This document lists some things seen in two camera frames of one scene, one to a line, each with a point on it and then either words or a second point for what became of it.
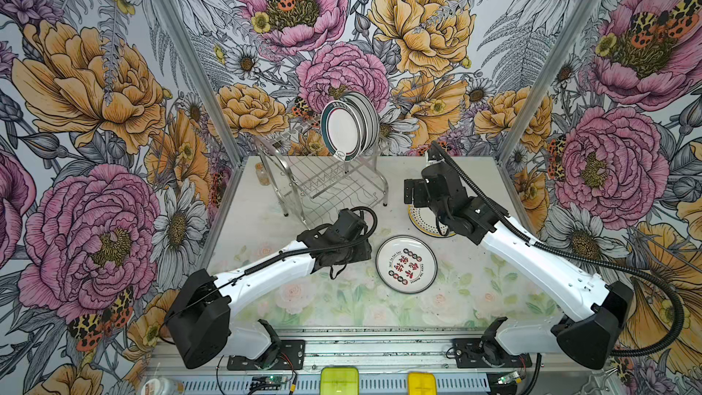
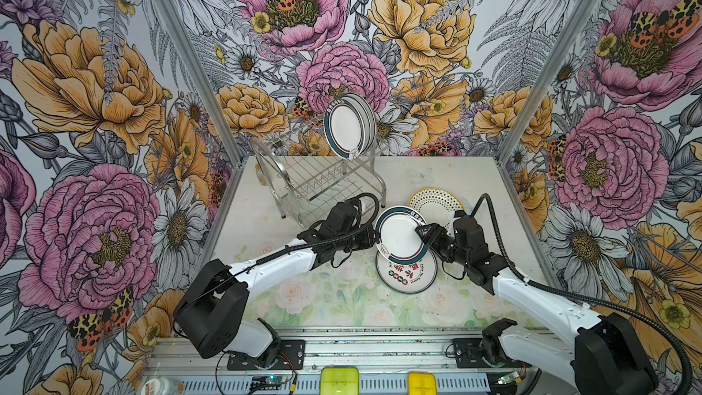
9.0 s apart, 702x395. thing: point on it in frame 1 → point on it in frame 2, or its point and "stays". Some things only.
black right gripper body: x=421 y=197 → x=446 y=246
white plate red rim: x=342 y=130 → x=399 y=242
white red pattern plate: x=406 y=264 stays
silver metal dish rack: x=317 y=189 stays
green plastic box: x=339 y=380 stays
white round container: x=158 y=386 stays
